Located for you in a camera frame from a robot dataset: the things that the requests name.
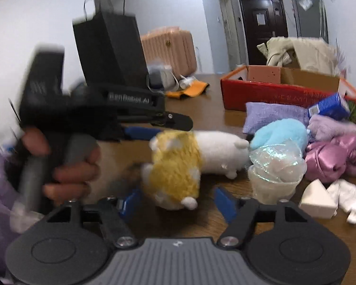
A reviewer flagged person's left hand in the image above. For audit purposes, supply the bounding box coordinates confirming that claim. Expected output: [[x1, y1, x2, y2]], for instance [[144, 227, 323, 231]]
[[22, 128, 101, 206]]

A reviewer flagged light blue plush toy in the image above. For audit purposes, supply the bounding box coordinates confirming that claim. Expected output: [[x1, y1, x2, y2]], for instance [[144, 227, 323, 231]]
[[249, 119, 309, 152]]

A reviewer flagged plastic cup with wrap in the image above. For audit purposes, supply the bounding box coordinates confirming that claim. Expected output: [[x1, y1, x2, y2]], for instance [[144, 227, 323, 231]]
[[248, 140, 307, 204]]

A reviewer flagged orange cloth strap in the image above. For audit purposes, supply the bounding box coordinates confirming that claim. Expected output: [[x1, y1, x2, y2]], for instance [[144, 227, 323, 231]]
[[166, 80, 211, 99]]

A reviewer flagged grey refrigerator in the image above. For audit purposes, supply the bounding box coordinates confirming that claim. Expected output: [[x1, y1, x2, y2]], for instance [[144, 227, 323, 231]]
[[292, 0, 329, 43]]

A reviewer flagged pink ribbed suitcase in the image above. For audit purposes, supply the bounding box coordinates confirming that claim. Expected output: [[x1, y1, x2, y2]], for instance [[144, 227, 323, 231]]
[[141, 26, 197, 76]]

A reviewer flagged white electronic device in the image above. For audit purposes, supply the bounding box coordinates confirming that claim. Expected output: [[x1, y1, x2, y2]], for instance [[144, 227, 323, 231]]
[[146, 63, 179, 93]]

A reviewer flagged pink layered sponge block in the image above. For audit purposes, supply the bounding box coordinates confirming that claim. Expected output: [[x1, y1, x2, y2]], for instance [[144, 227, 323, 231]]
[[248, 65, 281, 84]]

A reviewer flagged white wedge sponge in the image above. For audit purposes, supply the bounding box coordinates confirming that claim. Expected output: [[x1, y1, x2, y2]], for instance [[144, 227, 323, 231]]
[[298, 180, 338, 219]]

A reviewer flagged white tissue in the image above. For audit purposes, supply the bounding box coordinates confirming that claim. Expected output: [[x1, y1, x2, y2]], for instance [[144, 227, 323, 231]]
[[327, 180, 356, 224]]

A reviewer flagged lilac towel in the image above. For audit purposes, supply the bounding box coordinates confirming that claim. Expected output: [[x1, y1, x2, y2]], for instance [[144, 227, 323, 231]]
[[307, 114, 356, 142]]

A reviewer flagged dark entrance door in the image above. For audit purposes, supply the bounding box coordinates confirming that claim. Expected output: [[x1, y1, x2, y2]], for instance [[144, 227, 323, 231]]
[[239, 0, 289, 65]]

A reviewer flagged black paper shopping bag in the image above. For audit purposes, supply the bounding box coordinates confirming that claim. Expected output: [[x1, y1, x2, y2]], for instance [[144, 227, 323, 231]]
[[72, 0, 148, 89]]

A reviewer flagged yellow white plush toy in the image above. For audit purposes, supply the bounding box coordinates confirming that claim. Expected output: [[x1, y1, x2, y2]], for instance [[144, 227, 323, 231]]
[[141, 131, 249, 210]]

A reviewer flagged purple knitted pouch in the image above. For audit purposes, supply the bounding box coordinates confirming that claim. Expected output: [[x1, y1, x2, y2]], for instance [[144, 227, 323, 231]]
[[243, 102, 309, 134]]

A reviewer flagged beige coat on chair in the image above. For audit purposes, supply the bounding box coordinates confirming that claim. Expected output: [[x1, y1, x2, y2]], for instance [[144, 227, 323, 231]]
[[257, 37, 341, 75]]

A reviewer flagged purple satin cloth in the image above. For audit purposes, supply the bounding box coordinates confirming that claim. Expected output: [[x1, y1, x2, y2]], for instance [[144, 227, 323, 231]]
[[305, 134, 356, 183]]

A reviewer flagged blue white carton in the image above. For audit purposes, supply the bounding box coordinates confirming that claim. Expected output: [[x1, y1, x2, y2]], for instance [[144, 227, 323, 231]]
[[308, 93, 351, 121]]

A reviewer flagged red cardboard box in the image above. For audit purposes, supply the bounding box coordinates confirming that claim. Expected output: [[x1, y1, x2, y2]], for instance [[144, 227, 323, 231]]
[[220, 66, 356, 124]]

